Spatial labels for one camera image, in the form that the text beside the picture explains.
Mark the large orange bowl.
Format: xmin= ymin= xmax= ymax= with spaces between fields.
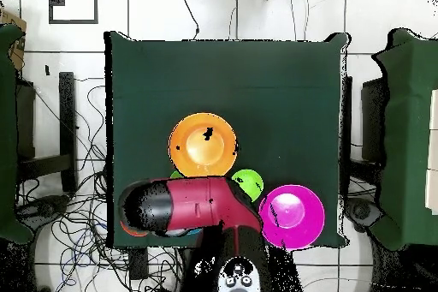
xmin=168 ymin=112 xmax=238 ymax=178

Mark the small green bowl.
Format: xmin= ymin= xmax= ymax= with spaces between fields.
xmin=231 ymin=169 xmax=264 ymax=203

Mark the dark green tablecloth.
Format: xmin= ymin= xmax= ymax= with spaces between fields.
xmin=104 ymin=31 xmax=350 ymax=249

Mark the large pink bowl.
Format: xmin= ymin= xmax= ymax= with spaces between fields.
xmin=258 ymin=184 xmax=326 ymax=250

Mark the red-orange bowl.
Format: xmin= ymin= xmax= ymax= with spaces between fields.
xmin=120 ymin=219 xmax=150 ymax=237

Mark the black power strip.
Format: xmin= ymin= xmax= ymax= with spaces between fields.
xmin=128 ymin=247 xmax=149 ymax=281

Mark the green covered side table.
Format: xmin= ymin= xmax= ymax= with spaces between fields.
xmin=372 ymin=27 xmax=438 ymax=252
xmin=0 ymin=24 xmax=35 ymax=245

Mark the cardboard box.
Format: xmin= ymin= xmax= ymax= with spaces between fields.
xmin=0 ymin=10 xmax=27 ymax=71

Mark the tangle of floor cables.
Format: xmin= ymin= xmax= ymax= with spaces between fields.
xmin=15 ymin=77 xmax=182 ymax=292

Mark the black floor cable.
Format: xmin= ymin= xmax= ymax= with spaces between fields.
xmin=180 ymin=0 xmax=200 ymax=40

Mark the black stand frame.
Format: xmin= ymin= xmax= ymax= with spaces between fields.
xmin=16 ymin=71 xmax=78 ymax=194

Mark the grey pedestal foot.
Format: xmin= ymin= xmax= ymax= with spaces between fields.
xmin=343 ymin=197 xmax=384 ymax=235
xmin=20 ymin=194 xmax=71 ymax=228

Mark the blue cable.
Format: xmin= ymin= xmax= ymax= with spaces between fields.
xmin=59 ymin=223 xmax=108 ymax=288

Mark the black square floor frame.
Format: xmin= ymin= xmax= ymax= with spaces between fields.
xmin=48 ymin=0 xmax=99 ymax=25

